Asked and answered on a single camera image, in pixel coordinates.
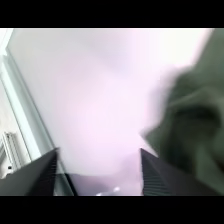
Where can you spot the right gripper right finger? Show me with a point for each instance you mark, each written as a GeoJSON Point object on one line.
{"type": "Point", "coordinates": [166, 178]}

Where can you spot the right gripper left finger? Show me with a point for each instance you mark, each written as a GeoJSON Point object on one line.
{"type": "Point", "coordinates": [35, 176]}

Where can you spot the dark green shirt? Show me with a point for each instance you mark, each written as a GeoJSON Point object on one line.
{"type": "Point", "coordinates": [196, 133]}

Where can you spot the silver frame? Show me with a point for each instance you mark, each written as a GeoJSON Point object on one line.
{"type": "Point", "coordinates": [11, 150]}

